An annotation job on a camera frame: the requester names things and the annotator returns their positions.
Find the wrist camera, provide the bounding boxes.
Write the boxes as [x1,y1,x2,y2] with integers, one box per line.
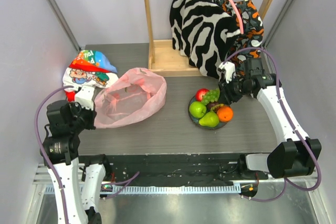
[75,86,95,111]
[217,61,236,83]

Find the white cable duct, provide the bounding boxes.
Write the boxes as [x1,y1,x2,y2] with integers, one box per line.
[44,184,242,196]

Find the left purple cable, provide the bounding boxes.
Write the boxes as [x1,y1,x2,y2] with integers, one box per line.
[34,85,77,224]

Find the wooden clothes rack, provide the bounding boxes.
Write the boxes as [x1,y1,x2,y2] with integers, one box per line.
[144,0,273,77]

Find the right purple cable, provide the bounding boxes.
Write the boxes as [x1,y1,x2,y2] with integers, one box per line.
[224,47,322,202]

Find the purple cable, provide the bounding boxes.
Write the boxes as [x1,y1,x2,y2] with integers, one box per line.
[224,47,322,202]
[34,85,77,224]

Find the pink plastic bag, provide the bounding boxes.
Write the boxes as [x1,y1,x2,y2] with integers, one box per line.
[94,68,167,129]

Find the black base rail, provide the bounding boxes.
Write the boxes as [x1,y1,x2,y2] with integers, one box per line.
[78,153,269,186]

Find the blue ceramic plate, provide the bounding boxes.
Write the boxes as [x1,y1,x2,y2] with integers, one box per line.
[187,96,227,130]

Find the green fake grapes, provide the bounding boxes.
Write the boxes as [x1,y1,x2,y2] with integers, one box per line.
[201,88,220,105]

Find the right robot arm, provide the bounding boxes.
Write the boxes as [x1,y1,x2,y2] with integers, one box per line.
[218,58,322,179]

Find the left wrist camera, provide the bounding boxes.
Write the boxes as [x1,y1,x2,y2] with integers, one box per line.
[75,86,95,111]

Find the zebra pattern garment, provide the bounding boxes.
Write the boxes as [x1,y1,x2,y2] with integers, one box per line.
[169,0,241,79]

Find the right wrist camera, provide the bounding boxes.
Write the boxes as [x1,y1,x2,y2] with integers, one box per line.
[217,61,236,83]

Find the colourful cartoon cloth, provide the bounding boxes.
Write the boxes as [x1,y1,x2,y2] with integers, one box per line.
[62,50,118,102]

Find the green fake pear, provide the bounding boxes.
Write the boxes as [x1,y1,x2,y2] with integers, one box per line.
[198,111,220,127]

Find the fake orange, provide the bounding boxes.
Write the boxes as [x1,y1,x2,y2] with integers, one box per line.
[216,106,234,122]

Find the red fake apple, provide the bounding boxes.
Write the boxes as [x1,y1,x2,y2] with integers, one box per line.
[195,89,209,102]

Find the dark red fake plum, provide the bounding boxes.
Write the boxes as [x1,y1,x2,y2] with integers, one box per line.
[206,102,219,111]

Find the green fake apple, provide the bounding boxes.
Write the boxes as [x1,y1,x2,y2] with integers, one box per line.
[189,101,207,119]

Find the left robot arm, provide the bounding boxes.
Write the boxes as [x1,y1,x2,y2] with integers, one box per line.
[43,100,112,223]

